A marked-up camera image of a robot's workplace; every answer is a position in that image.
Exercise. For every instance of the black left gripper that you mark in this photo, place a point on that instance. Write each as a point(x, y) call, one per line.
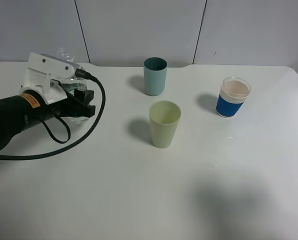
point(28, 109)

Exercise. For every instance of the clear bottle with green label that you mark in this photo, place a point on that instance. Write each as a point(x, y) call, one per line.
point(72, 84)

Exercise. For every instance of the pale green plastic cup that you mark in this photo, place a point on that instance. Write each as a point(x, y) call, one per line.
point(164, 117)

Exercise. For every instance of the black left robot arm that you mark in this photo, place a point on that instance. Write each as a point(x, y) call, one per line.
point(4, 139)

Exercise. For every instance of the teal plastic cup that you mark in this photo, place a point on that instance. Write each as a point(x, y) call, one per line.
point(154, 74)

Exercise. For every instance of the blue sleeved paper cup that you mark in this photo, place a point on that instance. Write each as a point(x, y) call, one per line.
point(233, 93)

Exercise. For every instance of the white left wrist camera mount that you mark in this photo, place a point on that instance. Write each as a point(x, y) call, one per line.
point(43, 73)

